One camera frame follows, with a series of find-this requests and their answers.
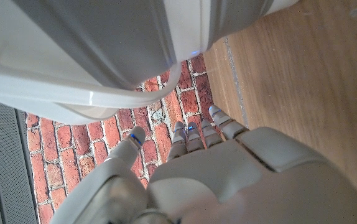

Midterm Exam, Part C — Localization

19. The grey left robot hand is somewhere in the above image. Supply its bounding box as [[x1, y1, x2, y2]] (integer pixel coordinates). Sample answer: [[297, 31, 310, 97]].
[[49, 104, 357, 224]]

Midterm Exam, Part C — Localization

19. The white grey collapsible bucket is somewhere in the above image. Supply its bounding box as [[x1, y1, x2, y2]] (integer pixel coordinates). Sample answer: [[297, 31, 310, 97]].
[[0, 0, 301, 126]]

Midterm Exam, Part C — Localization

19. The red brick printed backdrop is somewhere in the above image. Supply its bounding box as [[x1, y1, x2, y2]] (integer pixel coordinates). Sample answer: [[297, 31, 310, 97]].
[[25, 54, 216, 224]]

